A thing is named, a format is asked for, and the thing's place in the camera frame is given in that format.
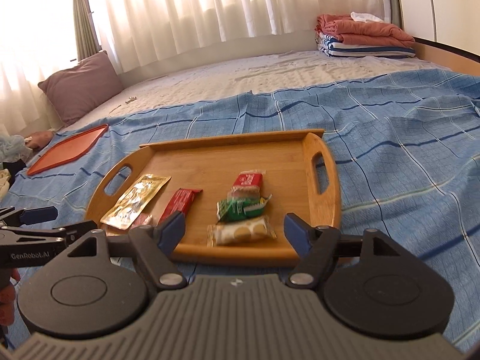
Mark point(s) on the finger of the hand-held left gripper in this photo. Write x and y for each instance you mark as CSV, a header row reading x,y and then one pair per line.
x,y
37,214
45,233

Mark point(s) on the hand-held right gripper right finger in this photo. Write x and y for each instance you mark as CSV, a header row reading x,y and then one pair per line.
x,y
298,232

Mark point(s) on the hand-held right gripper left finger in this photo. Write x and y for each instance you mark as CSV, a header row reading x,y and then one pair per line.
x,y
170,232

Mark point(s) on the small red white snack packet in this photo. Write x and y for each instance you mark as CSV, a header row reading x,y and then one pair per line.
x,y
141,220

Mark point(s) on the long red snack bar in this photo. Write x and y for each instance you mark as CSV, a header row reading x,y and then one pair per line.
x,y
180,200

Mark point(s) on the yellow snack packet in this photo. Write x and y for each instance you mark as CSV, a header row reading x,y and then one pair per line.
x,y
135,198

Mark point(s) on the round biscuit packet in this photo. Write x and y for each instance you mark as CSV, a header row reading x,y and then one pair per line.
x,y
240,230

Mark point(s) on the green snack packet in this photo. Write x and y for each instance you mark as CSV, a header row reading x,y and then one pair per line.
x,y
234,208

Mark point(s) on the red label cracker packet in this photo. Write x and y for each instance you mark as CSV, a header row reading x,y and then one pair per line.
x,y
245,185

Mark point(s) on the person's left hand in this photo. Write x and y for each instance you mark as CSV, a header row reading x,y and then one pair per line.
x,y
6,302

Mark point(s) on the beige cloth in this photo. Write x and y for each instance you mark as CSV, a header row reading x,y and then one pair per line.
x,y
4,183

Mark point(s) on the dark cloth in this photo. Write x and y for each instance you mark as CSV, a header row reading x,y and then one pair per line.
x,y
13,168

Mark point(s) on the red plastic tray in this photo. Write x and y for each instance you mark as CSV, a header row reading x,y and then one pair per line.
x,y
65,150

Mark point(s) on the light blue cloth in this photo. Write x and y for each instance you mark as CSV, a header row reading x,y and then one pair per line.
x,y
13,148

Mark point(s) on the purple pillow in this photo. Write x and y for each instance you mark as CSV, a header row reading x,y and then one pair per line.
x,y
80,86

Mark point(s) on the white quilted mattress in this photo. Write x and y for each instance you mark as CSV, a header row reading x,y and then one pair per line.
x,y
225,71

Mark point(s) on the blue striped folded blanket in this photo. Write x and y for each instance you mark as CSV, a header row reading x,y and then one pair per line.
x,y
360,50

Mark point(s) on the beige curtain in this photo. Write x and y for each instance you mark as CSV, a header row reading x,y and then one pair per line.
x,y
84,18

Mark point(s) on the pink folded blanket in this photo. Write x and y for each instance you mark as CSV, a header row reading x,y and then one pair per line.
x,y
367,32

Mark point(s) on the white folded cloth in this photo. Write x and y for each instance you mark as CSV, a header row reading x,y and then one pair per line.
x,y
365,17

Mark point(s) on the white sheer curtain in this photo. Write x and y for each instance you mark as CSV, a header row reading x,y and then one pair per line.
x,y
225,3

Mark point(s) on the white wardrobe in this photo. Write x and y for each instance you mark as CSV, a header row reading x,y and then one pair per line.
x,y
450,7

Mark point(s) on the wooden bed frame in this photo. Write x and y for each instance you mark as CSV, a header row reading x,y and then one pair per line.
x,y
450,54

